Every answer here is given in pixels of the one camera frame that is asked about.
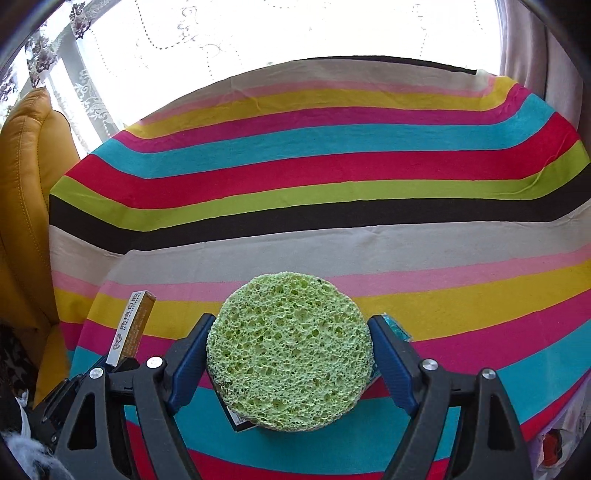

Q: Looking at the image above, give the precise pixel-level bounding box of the gold white slim box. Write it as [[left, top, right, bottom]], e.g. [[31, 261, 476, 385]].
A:
[[105, 290, 155, 367]]

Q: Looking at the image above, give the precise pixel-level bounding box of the teal tissue pack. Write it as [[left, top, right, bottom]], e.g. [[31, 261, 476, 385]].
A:
[[382, 313, 412, 342]]

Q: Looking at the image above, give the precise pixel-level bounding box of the black barcode box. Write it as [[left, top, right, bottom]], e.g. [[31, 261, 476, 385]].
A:
[[218, 397, 256, 433]]

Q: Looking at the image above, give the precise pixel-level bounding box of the green sponge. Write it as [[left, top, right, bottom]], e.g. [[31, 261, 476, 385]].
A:
[[206, 272, 374, 432]]

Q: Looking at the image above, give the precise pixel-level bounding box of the purple storage box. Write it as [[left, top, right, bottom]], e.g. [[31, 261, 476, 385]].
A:
[[528, 377, 590, 480]]

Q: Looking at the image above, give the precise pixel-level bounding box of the striped colourful cloth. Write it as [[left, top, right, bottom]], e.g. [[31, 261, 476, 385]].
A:
[[49, 57, 590, 479]]

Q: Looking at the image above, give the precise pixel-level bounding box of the mustard leather armchair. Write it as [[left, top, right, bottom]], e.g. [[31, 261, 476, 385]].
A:
[[1, 88, 79, 404]]

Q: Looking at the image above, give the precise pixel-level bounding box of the white lace curtain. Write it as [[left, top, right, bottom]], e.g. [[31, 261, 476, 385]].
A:
[[1, 1, 211, 156]]

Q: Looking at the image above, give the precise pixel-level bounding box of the pink patterned curtain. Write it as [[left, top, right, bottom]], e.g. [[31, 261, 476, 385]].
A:
[[496, 0, 590, 148]]

